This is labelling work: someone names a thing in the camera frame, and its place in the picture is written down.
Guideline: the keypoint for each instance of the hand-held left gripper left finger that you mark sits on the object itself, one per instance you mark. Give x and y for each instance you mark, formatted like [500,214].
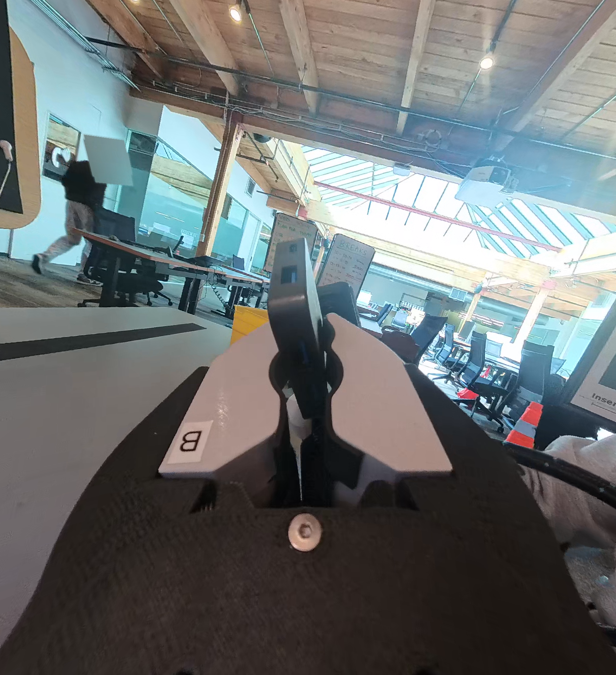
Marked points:
[234,401]

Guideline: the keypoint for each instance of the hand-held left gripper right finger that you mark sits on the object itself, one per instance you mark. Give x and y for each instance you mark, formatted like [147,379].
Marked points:
[387,416]

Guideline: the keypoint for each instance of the yellow plastic bin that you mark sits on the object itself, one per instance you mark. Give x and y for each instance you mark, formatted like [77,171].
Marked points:
[247,324]

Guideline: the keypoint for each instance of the black HDMI port adapter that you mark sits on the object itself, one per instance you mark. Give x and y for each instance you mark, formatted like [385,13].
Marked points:
[292,300]

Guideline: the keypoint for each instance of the orange traffic cone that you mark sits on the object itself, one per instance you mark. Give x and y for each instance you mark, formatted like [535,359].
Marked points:
[524,427]

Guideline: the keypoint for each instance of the row of black office chairs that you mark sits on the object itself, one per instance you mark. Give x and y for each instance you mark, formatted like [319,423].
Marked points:
[534,369]

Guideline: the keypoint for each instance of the whiteboard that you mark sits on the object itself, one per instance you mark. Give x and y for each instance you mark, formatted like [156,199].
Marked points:
[286,224]
[347,263]

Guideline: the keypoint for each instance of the wooden desk with black legs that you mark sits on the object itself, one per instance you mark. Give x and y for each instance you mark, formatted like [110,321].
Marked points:
[144,252]

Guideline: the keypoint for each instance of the large black and white tag sign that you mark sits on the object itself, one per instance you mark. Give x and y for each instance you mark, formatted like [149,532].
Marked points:
[603,406]

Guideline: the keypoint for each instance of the grey sweatshirt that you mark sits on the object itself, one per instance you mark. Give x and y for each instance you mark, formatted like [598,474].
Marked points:
[603,553]

